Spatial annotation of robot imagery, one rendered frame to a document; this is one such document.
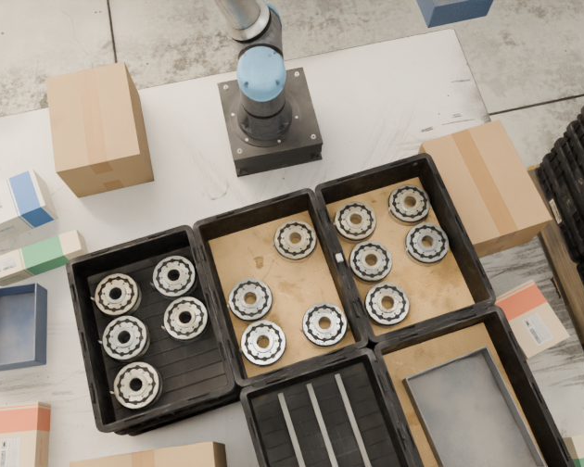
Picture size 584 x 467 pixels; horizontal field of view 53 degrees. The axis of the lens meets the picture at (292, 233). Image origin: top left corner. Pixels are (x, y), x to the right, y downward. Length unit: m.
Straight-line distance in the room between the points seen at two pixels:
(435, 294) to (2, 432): 1.06
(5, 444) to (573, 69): 2.59
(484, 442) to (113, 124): 1.19
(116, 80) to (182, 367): 0.80
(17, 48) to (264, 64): 1.83
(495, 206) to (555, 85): 1.43
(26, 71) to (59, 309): 1.58
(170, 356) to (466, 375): 0.68
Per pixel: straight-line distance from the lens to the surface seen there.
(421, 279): 1.46
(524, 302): 1.57
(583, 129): 2.14
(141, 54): 2.91
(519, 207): 1.56
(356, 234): 1.45
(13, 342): 1.70
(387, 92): 1.85
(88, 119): 1.69
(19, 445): 1.58
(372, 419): 1.39
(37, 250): 1.69
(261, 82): 1.46
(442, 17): 1.50
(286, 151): 1.62
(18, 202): 1.73
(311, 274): 1.44
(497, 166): 1.59
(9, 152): 1.93
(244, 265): 1.46
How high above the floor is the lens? 2.21
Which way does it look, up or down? 69 degrees down
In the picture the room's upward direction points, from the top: 4 degrees counter-clockwise
